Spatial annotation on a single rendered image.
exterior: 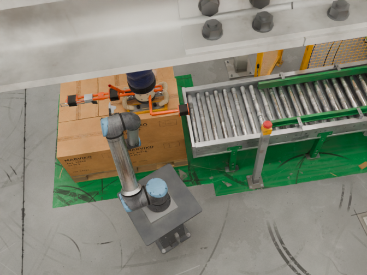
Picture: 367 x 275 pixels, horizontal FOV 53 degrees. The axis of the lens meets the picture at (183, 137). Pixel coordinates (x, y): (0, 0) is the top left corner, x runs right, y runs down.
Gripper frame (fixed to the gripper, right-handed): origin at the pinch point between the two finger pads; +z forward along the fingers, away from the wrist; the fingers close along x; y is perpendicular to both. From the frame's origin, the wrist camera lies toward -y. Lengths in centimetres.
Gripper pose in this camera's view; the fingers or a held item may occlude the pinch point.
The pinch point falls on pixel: (111, 107)
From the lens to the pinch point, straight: 304.5
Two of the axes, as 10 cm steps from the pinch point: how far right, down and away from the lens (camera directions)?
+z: -1.2, -8.3, 5.4
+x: -0.7, -5.4, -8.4
